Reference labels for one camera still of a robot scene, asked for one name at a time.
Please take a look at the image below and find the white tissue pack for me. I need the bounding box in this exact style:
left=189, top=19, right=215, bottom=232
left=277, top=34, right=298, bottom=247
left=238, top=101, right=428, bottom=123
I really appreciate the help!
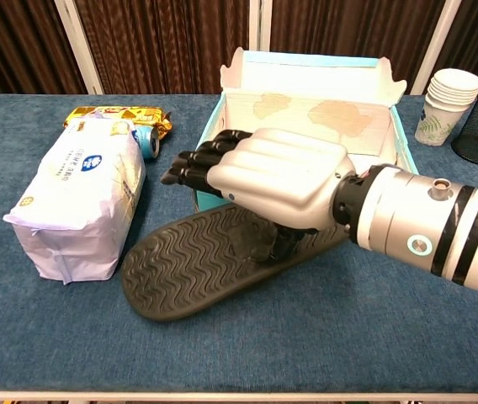
left=3, top=117, right=147, bottom=286

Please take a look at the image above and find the blue drink can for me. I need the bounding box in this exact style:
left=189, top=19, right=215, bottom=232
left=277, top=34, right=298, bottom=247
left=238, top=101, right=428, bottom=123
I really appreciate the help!
left=133, top=125, right=162, bottom=162

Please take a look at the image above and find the light blue cardboard box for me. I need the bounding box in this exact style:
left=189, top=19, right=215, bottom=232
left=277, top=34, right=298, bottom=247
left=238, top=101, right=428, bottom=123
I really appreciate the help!
left=192, top=47, right=420, bottom=215

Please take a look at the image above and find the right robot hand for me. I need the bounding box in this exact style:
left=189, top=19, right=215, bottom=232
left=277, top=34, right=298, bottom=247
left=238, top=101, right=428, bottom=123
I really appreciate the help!
left=161, top=127, right=358, bottom=260

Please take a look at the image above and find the yellow snack packet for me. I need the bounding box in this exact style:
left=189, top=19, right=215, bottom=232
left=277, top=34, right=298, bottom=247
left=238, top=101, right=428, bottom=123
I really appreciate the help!
left=62, top=105, right=175, bottom=142

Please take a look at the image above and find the white partition post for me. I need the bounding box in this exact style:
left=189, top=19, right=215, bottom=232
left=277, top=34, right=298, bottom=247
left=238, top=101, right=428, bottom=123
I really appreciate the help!
left=409, top=0, right=464, bottom=96
left=249, top=0, right=274, bottom=54
left=53, top=0, right=105, bottom=95

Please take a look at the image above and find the black rubber slipper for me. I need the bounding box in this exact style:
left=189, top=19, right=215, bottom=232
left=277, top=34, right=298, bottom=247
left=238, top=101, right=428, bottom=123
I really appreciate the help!
left=119, top=201, right=350, bottom=323

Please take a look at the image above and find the dark blue table mat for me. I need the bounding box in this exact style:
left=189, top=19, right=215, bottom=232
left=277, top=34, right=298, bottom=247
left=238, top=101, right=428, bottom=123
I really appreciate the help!
left=0, top=93, right=478, bottom=395

